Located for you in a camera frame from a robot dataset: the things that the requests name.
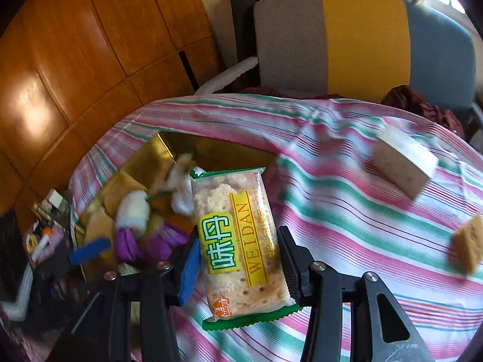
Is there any yellow sponge block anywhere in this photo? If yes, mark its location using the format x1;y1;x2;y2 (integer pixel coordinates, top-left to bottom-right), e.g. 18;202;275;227
102;171;147;218
84;207;115;243

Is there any purple snack packet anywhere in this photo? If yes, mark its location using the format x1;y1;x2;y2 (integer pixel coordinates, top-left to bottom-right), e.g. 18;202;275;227
113;223;190;263

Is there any clear plastic bag bundle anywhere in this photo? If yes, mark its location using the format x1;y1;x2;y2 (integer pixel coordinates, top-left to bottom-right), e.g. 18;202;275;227
171;172;195;217

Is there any gold metal tin box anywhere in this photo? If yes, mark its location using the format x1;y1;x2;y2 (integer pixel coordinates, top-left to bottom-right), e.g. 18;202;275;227
73;131;279;280

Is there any small yellow sponge piece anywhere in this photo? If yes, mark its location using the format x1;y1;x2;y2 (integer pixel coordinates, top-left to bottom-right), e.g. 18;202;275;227
450;213;482;275

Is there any striped bed sheet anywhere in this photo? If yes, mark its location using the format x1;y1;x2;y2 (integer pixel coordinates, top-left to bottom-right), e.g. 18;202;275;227
70;94;482;361

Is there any small white cardboard box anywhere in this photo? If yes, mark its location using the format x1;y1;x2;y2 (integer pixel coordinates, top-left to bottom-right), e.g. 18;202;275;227
372;124;439;199

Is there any wooden wardrobe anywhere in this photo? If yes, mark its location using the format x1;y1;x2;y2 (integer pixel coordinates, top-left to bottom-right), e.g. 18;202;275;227
1;0;220;230

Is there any dark red cloth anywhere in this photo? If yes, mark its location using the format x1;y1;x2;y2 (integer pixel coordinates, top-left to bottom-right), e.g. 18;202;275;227
382;85;465;139

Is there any grey yellow blue headboard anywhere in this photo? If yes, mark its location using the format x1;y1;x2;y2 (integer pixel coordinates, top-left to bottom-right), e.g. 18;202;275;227
254;0;476;114

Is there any white bed rail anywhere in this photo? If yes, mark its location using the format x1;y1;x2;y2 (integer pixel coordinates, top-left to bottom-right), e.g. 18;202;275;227
195;56;259;96

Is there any black post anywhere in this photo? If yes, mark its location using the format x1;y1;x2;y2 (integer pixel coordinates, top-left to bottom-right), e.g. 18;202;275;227
230;0;260;90

